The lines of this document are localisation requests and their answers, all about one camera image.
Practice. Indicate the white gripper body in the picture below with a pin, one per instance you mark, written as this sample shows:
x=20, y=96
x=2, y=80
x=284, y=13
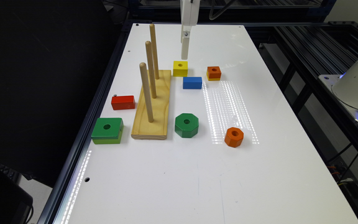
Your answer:
x=189, y=13

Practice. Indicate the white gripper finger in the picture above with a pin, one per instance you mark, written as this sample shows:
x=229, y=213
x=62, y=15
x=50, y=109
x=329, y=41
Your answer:
x=185, y=41

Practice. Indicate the yellow square block with hole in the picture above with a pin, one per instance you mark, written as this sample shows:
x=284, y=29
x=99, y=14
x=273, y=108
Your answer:
x=180, y=68

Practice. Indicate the orange square block with hole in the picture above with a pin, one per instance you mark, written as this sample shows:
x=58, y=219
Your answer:
x=213, y=73

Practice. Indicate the blue rectangular block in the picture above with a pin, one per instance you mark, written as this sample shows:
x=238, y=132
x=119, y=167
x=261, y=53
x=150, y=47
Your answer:
x=192, y=83

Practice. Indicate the green octagonal block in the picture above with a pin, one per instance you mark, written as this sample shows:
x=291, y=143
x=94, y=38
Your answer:
x=186, y=125

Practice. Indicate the red rectangular block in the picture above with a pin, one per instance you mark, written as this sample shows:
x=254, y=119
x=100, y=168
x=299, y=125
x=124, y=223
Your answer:
x=123, y=102

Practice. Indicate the orange hexagonal block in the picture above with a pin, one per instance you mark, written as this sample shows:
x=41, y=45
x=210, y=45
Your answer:
x=234, y=137

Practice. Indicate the green square block with hole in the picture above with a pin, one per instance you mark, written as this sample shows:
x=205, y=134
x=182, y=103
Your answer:
x=108, y=131

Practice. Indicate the rear wooden peg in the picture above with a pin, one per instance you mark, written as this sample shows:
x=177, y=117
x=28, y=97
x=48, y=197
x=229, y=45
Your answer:
x=154, y=50

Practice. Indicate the wooden peg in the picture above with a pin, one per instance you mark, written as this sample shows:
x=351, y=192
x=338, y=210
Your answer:
x=146, y=90
x=150, y=63
x=154, y=50

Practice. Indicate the middle wooden peg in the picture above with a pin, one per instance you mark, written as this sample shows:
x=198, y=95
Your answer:
x=150, y=63

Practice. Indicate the front wooden peg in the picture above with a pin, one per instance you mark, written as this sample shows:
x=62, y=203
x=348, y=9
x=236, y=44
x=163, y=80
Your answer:
x=146, y=90

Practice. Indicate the wooden peg base board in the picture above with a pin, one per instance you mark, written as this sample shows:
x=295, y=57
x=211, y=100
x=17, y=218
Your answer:
x=156, y=130

